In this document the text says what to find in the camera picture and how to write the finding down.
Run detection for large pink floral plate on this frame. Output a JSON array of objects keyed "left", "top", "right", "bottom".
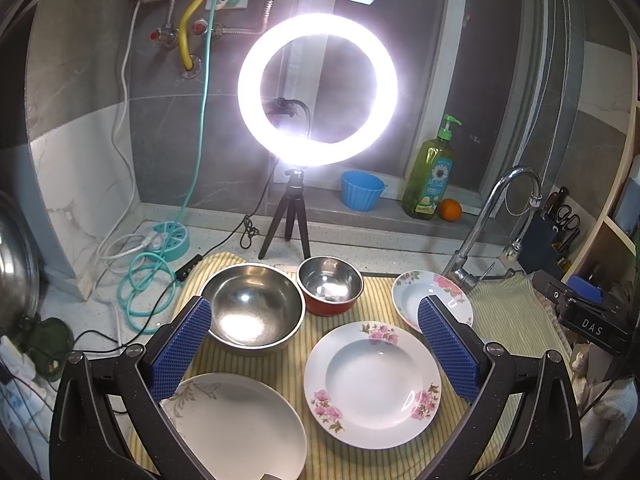
[{"left": 304, "top": 321, "right": 442, "bottom": 451}]

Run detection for large steel bowl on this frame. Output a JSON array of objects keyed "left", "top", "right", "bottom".
[{"left": 198, "top": 263, "right": 306, "bottom": 356}]

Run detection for small pink floral plate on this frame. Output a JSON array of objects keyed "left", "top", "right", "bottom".
[{"left": 392, "top": 270, "right": 474, "bottom": 332}]

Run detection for white plate grey leaves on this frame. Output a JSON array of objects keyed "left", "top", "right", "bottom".
[{"left": 160, "top": 373, "right": 307, "bottom": 479}]

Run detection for red steel small bowl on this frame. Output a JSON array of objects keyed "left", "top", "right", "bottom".
[{"left": 296, "top": 256, "right": 364, "bottom": 318}]

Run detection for wooden shelf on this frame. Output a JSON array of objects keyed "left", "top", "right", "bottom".
[{"left": 562, "top": 41, "right": 639, "bottom": 286}]

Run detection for chrome faucet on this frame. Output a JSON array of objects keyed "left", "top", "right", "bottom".
[{"left": 442, "top": 165, "right": 542, "bottom": 292}]

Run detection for dark knife block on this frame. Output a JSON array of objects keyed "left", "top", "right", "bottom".
[{"left": 518, "top": 186, "right": 580, "bottom": 280}]

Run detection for black scissors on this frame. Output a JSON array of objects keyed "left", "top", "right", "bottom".
[{"left": 552, "top": 204, "right": 582, "bottom": 233}]

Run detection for teal round power strip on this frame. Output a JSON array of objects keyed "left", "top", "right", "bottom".
[{"left": 146, "top": 221, "right": 190, "bottom": 262}]

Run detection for orange fruit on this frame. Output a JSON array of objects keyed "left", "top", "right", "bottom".
[{"left": 437, "top": 198, "right": 462, "bottom": 222}]

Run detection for steel pot lid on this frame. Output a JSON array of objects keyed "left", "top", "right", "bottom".
[{"left": 0, "top": 192, "right": 40, "bottom": 336}]

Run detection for green dish soap bottle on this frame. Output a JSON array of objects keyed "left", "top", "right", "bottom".
[{"left": 401, "top": 114, "right": 462, "bottom": 219}]

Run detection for blue plastic cup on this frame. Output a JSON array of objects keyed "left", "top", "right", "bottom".
[{"left": 342, "top": 170, "right": 385, "bottom": 212}]

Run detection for teal cable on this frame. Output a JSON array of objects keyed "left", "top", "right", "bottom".
[{"left": 117, "top": 0, "right": 229, "bottom": 332}]

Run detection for black ring light cable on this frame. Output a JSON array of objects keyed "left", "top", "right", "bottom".
[{"left": 64, "top": 156, "right": 281, "bottom": 351}]

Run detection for white ring light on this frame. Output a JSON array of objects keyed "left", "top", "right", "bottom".
[{"left": 238, "top": 13, "right": 399, "bottom": 167}]

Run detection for yellow gas hose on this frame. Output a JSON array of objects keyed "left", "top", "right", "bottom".
[{"left": 178, "top": 0, "right": 219, "bottom": 73}]

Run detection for white cable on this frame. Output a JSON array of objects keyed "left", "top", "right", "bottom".
[{"left": 94, "top": 0, "right": 151, "bottom": 276}]

